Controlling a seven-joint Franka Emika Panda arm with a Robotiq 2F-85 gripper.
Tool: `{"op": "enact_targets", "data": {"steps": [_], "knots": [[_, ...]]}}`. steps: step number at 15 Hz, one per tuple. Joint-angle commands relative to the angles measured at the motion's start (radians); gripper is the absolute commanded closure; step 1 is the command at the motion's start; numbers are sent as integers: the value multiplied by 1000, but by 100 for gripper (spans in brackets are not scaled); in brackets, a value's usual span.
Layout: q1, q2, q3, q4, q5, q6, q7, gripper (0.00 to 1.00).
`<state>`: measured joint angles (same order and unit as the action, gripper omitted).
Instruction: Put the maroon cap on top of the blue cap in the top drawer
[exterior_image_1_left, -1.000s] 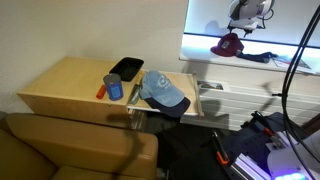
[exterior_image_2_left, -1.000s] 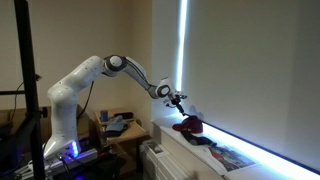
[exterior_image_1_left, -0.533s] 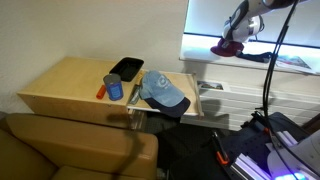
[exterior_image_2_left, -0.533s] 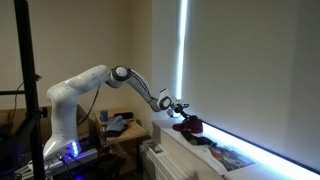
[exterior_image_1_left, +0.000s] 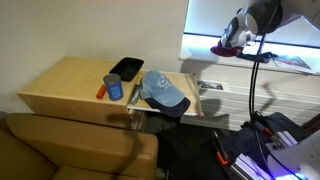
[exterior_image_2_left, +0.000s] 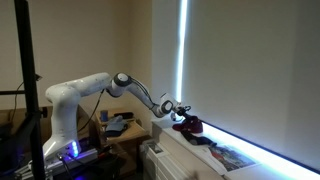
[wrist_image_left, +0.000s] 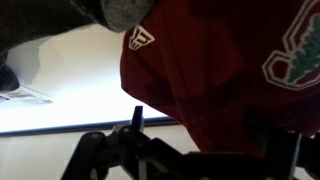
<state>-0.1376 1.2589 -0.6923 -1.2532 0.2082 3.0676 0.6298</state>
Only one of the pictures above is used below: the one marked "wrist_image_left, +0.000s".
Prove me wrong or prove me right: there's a white paper label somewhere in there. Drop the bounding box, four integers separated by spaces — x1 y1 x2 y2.
0 84 54 105

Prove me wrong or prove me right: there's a grey fabric cap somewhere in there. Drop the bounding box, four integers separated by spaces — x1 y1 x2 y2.
0 0 158 93

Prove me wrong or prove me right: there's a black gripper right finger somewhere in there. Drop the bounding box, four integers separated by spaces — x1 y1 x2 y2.
248 111 320 180

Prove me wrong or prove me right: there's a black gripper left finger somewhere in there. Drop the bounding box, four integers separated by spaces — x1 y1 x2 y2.
61 105 188 180

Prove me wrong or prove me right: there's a maroon baseball cap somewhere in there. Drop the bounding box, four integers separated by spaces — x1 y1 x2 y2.
119 0 320 158

